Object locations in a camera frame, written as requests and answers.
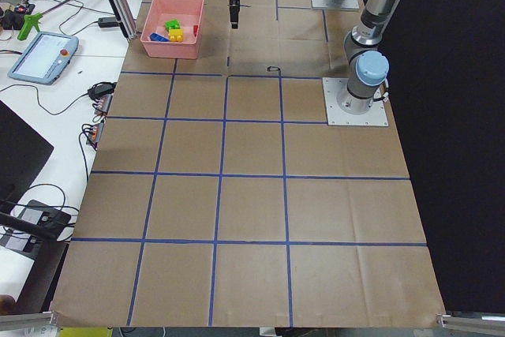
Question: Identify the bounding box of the usb hub with cables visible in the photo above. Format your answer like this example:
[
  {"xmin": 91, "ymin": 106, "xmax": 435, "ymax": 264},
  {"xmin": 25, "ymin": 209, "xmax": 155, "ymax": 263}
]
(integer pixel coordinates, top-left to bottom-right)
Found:
[{"xmin": 92, "ymin": 94, "xmax": 113, "ymax": 116}]

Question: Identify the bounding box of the black device on desk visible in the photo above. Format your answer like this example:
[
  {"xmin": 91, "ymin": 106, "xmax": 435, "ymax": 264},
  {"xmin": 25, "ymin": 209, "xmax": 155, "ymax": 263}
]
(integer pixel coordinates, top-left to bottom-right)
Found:
[{"xmin": 1, "ymin": 200, "xmax": 71, "ymax": 258}]

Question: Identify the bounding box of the blue toy block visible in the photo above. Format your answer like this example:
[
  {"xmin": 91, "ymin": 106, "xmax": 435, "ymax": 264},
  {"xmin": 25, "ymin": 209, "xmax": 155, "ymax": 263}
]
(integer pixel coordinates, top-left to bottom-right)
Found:
[{"xmin": 149, "ymin": 32, "xmax": 170, "ymax": 43}]

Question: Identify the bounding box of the blue teach pendant tablet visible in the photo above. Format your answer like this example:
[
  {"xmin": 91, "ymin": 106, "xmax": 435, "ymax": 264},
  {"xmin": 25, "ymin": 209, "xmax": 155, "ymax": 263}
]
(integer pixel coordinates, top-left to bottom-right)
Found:
[{"xmin": 8, "ymin": 32, "xmax": 80, "ymax": 85}]

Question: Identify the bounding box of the yellow toy block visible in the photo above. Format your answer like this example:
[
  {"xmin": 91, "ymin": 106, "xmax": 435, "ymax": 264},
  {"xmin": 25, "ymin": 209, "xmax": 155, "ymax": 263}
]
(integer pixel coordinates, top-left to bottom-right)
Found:
[{"xmin": 168, "ymin": 28, "xmax": 185, "ymax": 43}]

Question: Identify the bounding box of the green toy block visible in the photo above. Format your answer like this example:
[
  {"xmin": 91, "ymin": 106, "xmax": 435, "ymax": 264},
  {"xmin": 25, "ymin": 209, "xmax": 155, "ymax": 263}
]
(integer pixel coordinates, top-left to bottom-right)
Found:
[{"xmin": 165, "ymin": 19, "xmax": 181, "ymax": 31}]

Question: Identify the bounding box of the green plastic clamp tool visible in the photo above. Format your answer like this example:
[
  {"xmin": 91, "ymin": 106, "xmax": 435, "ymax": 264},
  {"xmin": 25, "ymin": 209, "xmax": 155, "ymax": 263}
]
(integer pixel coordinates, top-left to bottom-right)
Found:
[{"xmin": 17, "ymin": 13, "xmax": 43, "ymax": 41}]

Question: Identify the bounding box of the black power adapter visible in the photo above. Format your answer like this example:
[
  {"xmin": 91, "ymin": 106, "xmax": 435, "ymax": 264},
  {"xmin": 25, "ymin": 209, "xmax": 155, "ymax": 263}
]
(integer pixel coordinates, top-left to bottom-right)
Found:
[{"xmin": 97, "ymin": 17, "xmax": 119, "ymax": 28}]

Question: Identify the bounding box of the pink plastic box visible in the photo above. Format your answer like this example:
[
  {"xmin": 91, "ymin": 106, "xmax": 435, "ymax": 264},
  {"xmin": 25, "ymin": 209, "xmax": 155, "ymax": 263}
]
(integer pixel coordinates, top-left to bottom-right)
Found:
[{"xmin": 140, "ymin": 0, "xmax": 204, "ymax": 59}]

